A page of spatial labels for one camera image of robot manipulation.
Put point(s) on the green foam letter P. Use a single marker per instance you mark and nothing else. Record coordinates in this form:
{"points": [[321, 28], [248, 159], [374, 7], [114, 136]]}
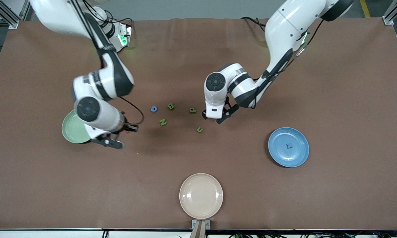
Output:
{"points": [[191, 110]]}

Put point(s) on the green foam letter u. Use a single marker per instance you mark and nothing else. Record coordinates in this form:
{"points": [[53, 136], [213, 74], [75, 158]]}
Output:
{"points": [[199, 130]]}

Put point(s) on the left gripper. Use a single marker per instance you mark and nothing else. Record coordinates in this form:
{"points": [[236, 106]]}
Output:
{"points": [[203, 114]]}

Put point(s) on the brown table mat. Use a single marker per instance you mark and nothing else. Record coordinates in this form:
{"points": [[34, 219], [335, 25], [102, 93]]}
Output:
{"points": [[350, 198]]}

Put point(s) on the green foam letter B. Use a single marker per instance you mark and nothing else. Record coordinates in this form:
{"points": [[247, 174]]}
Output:
{"points": [[170, 106]]}

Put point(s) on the light green plate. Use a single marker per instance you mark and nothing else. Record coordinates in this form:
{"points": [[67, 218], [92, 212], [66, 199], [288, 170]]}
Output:
{"points": [[71, 130]]}

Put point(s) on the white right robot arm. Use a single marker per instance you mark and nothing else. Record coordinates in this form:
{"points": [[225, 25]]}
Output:
{"points": [[112, 76]]}

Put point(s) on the beige plate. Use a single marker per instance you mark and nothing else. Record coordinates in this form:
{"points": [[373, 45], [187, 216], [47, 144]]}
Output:
{"points": [[201, 196]]}

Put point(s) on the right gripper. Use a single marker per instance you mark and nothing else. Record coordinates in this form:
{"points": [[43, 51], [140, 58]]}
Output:
{"points": [[128, 127]]}

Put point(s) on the blue foam letter x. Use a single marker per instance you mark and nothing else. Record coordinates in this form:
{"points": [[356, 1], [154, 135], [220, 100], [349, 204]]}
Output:
{"points": [[288, 145]]}

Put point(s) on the metal table edge bracket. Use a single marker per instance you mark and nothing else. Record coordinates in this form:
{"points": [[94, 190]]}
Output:
{"points": [[200, 229]]}

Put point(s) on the blue plate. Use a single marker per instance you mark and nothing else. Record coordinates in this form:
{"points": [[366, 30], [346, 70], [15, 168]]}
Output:
{"points": [[284, 159]]}

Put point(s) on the green foam letter N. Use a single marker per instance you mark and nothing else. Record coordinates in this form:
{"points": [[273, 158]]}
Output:
{"points": [[163, 122]]}

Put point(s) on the blue foam letter c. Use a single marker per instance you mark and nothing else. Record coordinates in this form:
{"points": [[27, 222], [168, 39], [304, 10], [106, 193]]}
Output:
{"points": [[152, 109]]}

